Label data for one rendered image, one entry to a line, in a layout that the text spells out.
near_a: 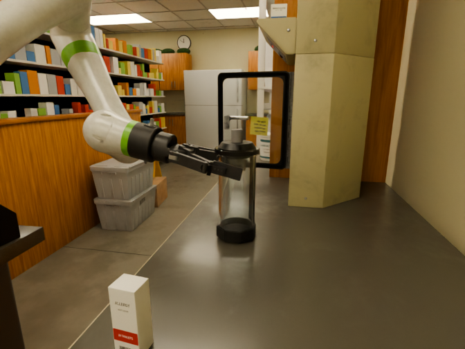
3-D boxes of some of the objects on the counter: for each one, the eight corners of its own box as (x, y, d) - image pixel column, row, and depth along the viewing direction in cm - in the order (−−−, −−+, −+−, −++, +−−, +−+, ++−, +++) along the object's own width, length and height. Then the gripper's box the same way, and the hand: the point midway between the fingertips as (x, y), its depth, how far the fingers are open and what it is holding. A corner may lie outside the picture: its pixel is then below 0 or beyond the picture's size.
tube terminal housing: (350, 183, 126) (371, -26, 107) (368, 211, 95) (402, -76, 76) (288, 180, 131) (298, -21, 112) (288, 206, 100) (301, -66, 81)
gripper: (139, 136, 65) (241, 164, 62) (176, 127, 85) (253, 147, 83) (134, 169, 67) (233, 197, 64) (171, 152, 88) (247, 173, 85)
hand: (234, 167), depth 74 cm, fingers closed on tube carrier, 9 cm apart
